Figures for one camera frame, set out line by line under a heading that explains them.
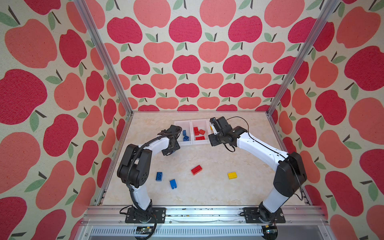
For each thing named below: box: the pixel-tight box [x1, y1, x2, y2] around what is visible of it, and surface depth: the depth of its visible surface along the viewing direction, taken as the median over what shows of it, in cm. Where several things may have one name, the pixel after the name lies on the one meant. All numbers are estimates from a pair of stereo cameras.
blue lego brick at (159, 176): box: [155, 172, 163, 182], surface depth 88 cm
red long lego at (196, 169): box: [191, 164, 203, 176], surface depth 90 cm
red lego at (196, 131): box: [193, 126, 200, 136], surface depth 110 cm
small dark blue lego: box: [183, 133, 190, 142], surface depth 103 cm
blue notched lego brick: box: [169, 179, 177, 190], surface depth 85 cm
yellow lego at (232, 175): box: [228, 172, 238, 180], surface depth 88 cm
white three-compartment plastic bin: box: [174, 118, 212, 146], surface depth 105 cm
